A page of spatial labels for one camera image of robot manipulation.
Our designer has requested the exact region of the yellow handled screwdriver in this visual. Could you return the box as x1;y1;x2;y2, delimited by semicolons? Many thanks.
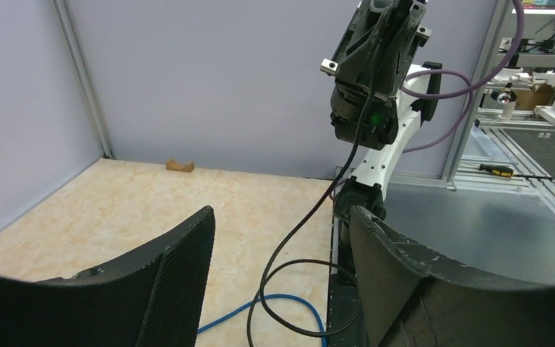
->
478;164;554;181

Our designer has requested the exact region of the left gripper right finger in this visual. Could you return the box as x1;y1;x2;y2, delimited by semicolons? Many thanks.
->
349;206;555;346

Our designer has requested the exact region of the blue ethernet cable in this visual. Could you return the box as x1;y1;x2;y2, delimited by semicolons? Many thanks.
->
196;294;329;347

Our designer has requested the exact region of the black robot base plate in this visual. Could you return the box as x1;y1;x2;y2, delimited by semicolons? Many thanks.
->
327;218;369;346

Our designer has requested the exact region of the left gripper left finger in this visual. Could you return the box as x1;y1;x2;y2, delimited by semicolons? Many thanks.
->
0;206;215;346

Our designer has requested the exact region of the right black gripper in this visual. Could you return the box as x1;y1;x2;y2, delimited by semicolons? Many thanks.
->
320;0;433;104

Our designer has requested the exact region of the wooden block at right edge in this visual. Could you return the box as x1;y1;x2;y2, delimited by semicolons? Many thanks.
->
165;158;195;173

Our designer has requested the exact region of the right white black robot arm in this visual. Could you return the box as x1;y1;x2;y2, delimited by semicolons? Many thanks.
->
321;1;442;223

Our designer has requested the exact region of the black power cable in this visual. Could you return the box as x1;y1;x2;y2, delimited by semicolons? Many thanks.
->
246;28;384;347

